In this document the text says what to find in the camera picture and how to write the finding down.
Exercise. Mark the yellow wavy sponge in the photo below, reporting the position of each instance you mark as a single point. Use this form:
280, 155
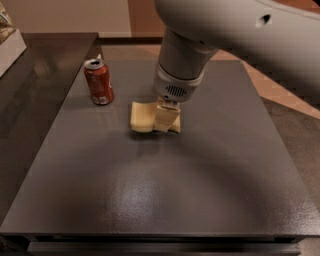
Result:
143, 117

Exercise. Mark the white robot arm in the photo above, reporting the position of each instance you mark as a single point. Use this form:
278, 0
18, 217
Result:
280, 41

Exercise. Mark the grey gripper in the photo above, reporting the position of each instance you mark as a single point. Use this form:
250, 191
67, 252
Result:
176, 85

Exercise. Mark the dark side counter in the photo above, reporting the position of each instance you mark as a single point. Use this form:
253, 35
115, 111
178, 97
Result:
31, 94

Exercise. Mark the red coke can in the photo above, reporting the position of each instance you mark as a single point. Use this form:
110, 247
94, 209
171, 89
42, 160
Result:
98, 79

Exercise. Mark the white box with snacks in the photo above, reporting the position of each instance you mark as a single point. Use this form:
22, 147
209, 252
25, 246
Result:
12, 44

